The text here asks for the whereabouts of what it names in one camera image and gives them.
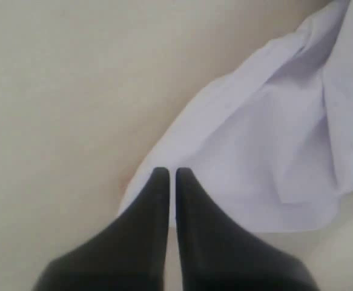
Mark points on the white shirt with red print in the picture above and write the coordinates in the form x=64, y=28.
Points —
x=272, y=142

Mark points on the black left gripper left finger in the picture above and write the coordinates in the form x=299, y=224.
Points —
x=128, y=255

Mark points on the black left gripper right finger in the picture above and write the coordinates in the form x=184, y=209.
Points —
x=217, y=254

